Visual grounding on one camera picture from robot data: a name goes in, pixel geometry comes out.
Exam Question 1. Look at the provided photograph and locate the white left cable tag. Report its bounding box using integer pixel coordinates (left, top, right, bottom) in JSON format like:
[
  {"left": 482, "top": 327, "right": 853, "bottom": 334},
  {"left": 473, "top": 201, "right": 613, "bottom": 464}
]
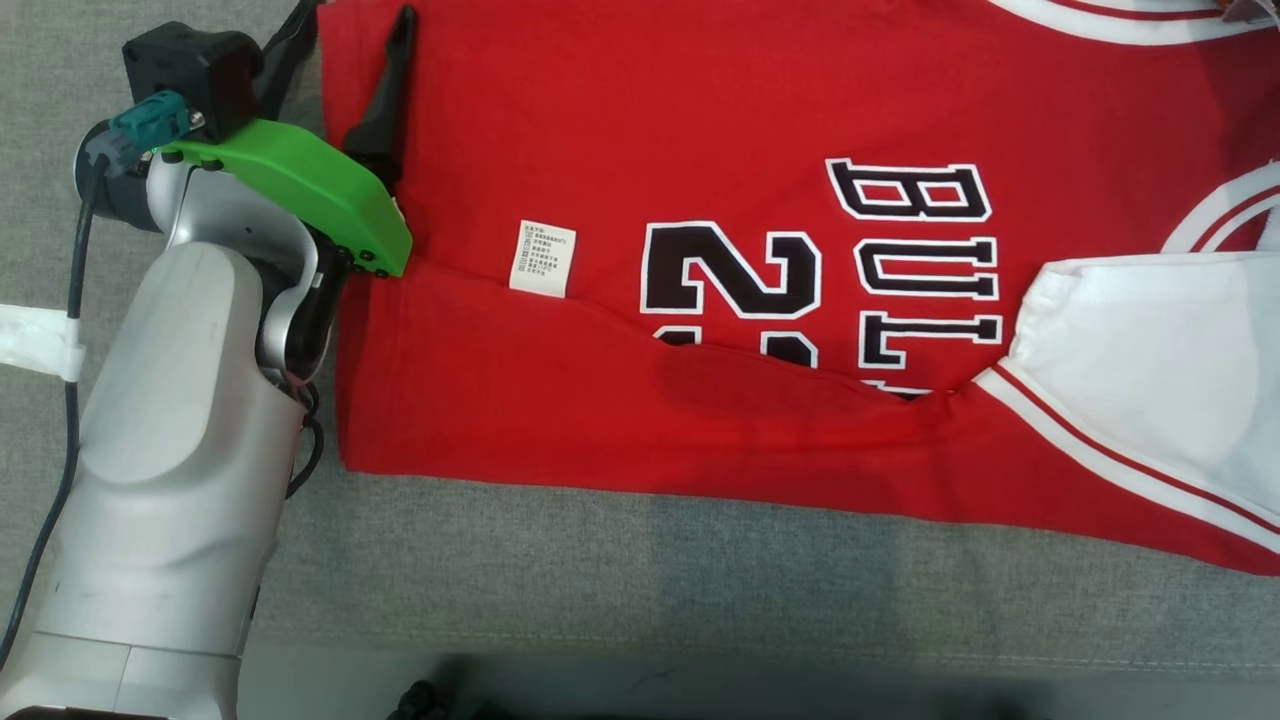
[{"left": 0, "top": 304, "right": 87, "bottom": 384}]

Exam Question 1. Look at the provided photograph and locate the red white basketball jersey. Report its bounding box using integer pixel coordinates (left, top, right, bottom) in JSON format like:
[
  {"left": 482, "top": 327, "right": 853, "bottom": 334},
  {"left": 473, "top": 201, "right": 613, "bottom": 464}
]
[{"left": 317, "top": 0, "right": 1280, "bottom": 579}]

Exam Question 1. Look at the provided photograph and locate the black left camera cable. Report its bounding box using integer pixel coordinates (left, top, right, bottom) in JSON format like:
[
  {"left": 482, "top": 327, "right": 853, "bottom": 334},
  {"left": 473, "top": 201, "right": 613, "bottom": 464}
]
[{"left": 0, "top": 140, "right": 111, "bottom": 673}]

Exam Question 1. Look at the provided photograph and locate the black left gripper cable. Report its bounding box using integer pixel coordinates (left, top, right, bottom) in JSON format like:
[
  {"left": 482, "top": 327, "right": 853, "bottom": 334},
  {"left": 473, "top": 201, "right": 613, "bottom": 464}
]
[{"left": 283, "top": 380, "right": 327, "bottom": 501}]

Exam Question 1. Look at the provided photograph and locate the teal left camera connector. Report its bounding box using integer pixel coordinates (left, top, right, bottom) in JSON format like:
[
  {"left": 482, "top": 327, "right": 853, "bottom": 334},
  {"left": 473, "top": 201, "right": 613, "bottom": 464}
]
[{"left": 108, "top": 90, "right": 206, "bottom": 159}]

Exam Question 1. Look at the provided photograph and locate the grey fabric sofa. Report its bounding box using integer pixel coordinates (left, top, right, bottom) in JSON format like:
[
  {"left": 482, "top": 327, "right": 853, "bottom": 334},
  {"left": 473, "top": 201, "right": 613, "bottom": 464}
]
[{"left": 0, "top": 0, "right": 1280, "bottom": 691}]

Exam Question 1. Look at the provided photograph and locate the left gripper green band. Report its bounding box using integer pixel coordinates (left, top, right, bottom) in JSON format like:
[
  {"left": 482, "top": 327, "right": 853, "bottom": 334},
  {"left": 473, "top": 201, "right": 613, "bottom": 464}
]
[{"left": 153, "top": 0, "right": 419, "bottom": 280}]

